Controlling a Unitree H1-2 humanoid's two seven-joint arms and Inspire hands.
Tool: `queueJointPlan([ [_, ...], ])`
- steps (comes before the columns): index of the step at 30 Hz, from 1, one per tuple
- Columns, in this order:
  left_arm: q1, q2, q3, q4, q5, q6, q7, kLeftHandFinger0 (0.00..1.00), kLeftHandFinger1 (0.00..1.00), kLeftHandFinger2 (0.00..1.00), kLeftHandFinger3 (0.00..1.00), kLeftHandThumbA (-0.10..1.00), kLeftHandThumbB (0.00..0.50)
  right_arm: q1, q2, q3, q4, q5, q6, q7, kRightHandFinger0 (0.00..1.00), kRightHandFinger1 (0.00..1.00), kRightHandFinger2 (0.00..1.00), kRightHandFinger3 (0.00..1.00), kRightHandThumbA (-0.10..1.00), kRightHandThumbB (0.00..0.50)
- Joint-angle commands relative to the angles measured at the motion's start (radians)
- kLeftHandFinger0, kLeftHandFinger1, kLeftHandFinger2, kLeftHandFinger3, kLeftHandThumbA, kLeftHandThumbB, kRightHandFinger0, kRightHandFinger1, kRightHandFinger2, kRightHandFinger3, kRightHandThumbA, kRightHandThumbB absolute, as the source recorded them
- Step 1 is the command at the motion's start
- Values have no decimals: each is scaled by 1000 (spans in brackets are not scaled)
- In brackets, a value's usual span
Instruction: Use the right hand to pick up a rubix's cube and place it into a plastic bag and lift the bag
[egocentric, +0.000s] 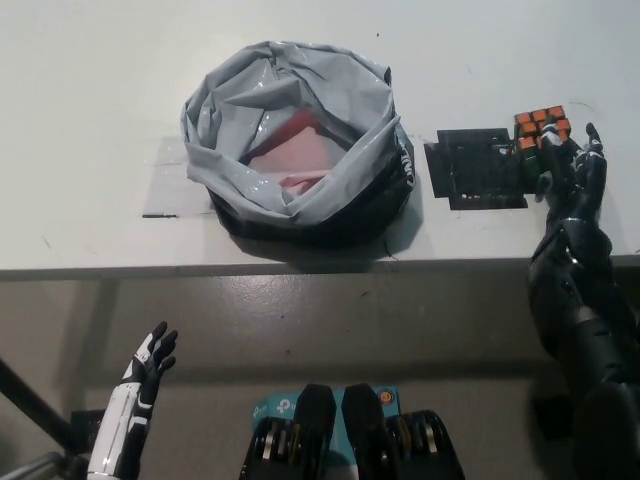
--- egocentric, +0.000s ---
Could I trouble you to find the red and pink paper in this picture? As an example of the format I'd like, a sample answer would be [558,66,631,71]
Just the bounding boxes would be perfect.
[239,110,341,199]

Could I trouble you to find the white and black left hand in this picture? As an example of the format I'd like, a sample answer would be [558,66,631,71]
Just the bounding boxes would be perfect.
[87,321,180,476]

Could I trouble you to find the black right hand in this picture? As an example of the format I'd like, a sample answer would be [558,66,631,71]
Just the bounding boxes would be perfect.
[533,122,609,226]

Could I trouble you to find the teal tp-link box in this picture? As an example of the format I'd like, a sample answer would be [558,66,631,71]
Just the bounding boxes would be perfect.
[251,385,401,480]

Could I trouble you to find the rubik's cube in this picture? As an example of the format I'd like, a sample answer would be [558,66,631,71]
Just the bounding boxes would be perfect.
[513,105,572,184]

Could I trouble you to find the silver tripod tube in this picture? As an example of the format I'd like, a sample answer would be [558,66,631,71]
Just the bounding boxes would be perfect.
[0,451,94,480]

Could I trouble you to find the black robot torso blocks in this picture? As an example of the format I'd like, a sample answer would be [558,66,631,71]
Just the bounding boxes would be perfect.
[242,383,464,480]

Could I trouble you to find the clear tape patch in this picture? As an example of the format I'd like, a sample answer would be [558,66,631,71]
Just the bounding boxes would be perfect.
[141,135,221,219]

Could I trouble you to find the black diagonal table leg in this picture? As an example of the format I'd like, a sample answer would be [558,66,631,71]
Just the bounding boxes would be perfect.
[0,357,86,454]

